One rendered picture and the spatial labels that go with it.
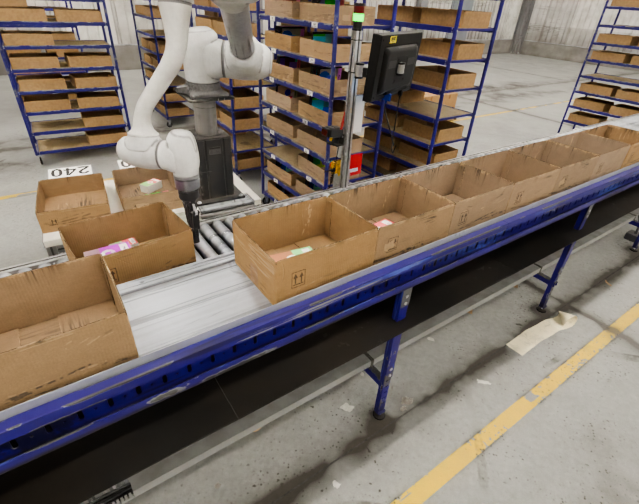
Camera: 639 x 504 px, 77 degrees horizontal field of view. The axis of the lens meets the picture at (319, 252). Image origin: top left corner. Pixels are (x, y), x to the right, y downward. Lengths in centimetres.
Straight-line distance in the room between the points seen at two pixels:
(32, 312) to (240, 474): 105
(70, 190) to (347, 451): 186
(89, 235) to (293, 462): 125
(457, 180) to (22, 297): 176
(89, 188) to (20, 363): 149
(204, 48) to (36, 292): 122
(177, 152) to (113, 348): 70
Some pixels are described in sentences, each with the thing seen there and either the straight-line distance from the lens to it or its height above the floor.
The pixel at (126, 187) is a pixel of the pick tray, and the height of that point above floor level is 76.
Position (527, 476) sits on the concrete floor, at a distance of 215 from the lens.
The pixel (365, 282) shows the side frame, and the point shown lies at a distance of 131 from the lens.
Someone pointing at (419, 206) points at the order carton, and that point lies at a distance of 173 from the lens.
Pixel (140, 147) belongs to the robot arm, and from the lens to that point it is 155.
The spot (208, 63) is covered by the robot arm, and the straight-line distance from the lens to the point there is 200.
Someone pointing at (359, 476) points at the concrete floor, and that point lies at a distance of 193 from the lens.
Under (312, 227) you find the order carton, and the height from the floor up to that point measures 93.
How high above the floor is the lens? 169
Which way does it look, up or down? 33 degrees down
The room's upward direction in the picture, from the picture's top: 3 degrees clockwise
